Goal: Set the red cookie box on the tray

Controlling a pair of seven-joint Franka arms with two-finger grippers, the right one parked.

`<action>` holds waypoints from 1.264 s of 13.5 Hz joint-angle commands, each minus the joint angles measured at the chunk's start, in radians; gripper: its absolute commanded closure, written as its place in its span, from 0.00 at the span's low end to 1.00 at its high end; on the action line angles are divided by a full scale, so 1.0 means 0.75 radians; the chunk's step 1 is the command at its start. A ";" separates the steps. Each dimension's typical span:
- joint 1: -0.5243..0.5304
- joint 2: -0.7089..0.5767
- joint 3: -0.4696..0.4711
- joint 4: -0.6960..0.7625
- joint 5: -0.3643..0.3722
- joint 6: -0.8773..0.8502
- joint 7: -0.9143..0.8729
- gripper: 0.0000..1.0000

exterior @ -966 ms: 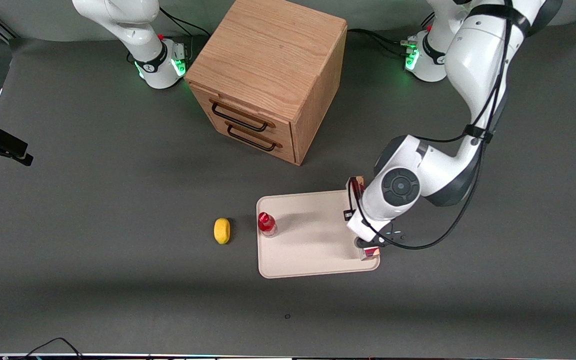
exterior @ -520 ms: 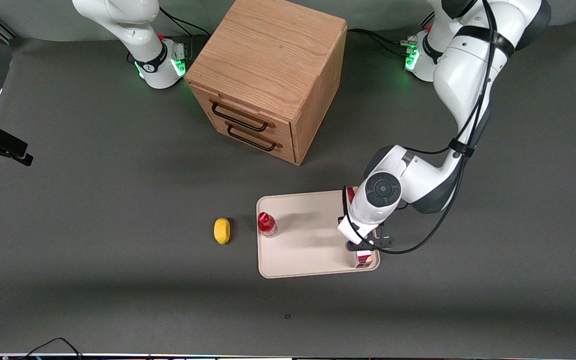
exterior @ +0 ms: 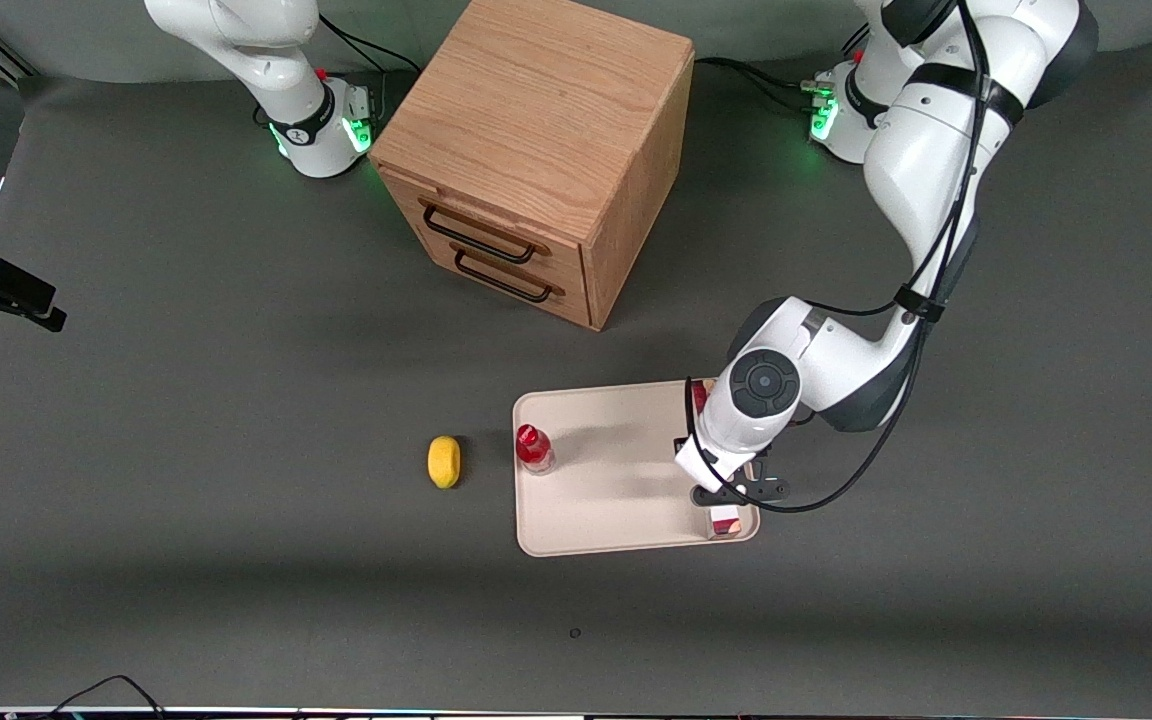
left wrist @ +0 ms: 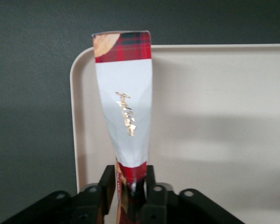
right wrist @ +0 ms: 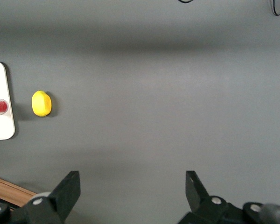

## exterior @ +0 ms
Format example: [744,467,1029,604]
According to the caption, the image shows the black left arm base cables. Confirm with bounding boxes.
[694,57,829,116]

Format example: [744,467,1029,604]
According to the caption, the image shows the white rectangular plastic tray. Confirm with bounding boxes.
[512,377,761,558]

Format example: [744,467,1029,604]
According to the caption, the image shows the red cookie box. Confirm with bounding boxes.
[688,378,743,542]

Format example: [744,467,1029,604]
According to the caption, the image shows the small red bottle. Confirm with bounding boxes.
[516,424,555,476]

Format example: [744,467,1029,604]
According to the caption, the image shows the black cable at table edge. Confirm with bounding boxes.
[11,675,167,720]

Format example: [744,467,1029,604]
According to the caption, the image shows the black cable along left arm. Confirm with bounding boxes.
[684,0,987,515]

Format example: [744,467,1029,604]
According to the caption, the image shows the wooden two-drawer cabinet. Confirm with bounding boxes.
[368,0,695,332]

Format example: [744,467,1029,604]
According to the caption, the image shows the short black drawer handle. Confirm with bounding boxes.
[453,250,554,304]

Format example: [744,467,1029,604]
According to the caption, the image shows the black right arm base cable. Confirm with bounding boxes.
[316,15,419,76]

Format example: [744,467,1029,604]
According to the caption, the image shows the wide black drawer handle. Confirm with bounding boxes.
[423,205,537,265]

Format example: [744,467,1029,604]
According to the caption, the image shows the yellow lemon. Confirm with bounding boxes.
[427,435,462,490]

